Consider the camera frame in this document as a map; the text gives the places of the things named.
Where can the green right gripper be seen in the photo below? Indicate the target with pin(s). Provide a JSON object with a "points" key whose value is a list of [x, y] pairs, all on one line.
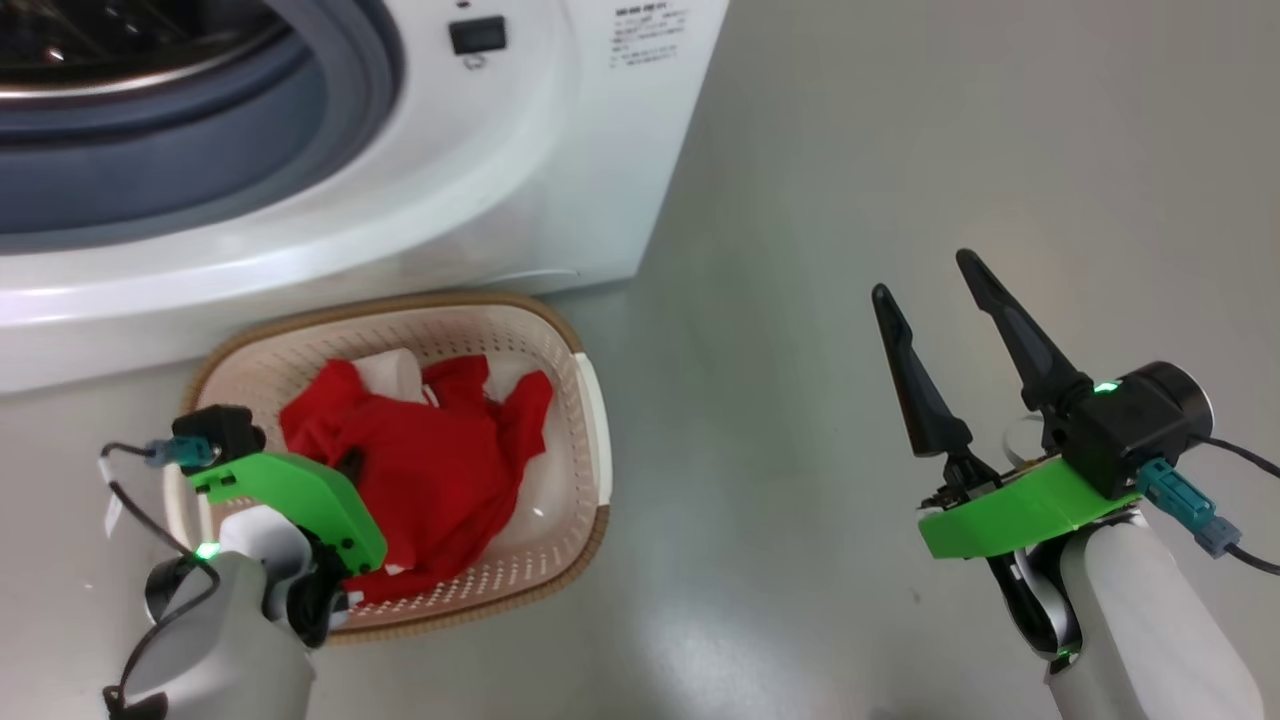
{"points": [[1030, 505]]}

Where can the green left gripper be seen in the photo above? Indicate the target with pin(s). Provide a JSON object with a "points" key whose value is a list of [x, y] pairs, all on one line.
{"points": [[300, 490]]}

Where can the red and white garment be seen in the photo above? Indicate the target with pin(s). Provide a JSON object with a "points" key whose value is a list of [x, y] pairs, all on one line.
{"points": [[440, 470]]}

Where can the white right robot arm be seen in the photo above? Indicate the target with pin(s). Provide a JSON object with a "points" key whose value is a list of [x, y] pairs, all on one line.
{"points": [[1140, 620]]}

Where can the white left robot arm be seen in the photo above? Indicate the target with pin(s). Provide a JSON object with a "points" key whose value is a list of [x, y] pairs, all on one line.
{"points": [[220, 640]]}

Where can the cream perforated laundry basket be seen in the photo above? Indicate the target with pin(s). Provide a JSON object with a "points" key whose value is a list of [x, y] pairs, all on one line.
{"points": [[560, 470]]}

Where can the white front-load washing machine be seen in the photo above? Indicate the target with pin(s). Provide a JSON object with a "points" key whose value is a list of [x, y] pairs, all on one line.
{"points": [[450, 200]]}

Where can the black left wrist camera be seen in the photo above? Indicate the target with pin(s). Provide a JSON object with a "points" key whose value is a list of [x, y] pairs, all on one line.
{"points": [[225, 430]]}

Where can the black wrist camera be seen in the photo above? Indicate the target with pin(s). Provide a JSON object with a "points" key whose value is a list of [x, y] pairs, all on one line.
{"points": [[1130, 425], [225, 430]]}

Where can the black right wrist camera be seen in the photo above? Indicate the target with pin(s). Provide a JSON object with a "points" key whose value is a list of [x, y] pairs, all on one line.
{"points": [[1130, 425]]}

